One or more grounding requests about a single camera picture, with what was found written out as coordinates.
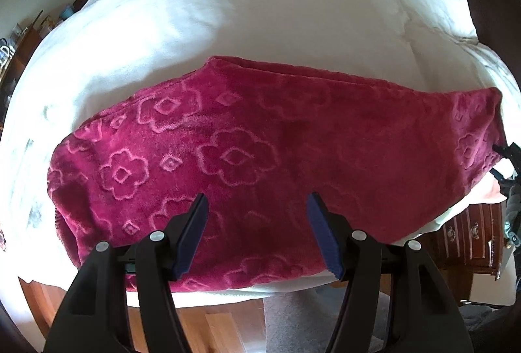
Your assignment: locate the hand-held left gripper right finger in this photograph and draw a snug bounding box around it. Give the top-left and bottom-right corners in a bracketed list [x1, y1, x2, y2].
[307, 192, 475, 353]

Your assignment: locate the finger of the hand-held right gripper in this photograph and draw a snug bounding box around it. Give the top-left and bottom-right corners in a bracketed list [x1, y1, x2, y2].
[489, 168, 515, 186]
[492, 143, 521, 163]

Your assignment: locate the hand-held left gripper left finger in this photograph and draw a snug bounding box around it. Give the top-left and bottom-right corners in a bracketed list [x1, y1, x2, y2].
[43, 193, 210, 353]

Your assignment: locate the crimson embossed fleece blanket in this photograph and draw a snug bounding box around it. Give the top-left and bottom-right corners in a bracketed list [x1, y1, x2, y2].
[47, 56, 508, 293]

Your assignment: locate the pink cloth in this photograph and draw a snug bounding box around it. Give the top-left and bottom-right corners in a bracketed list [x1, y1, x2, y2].
[474, 177, 506, 208]

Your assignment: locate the wooden dresser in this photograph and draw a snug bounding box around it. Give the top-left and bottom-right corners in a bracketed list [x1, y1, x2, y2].
[427, 202, 510, 281]

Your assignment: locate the grey rug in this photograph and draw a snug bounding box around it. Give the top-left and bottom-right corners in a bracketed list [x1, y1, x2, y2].
[261, 283, 351, 353]

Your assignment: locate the grey cloth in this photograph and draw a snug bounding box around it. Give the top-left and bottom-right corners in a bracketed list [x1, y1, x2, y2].
[459, 298, 521, 353]

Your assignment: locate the white pillow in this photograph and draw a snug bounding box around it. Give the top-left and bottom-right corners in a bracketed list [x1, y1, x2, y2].
[401, 0, 479, 41]

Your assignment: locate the white bed duvet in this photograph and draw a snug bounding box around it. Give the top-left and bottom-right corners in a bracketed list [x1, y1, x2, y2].
[0, 0, 521, 307]

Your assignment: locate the cluttered wooden desk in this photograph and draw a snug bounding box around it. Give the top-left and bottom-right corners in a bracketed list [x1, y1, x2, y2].
[0, 3, 76, 101]

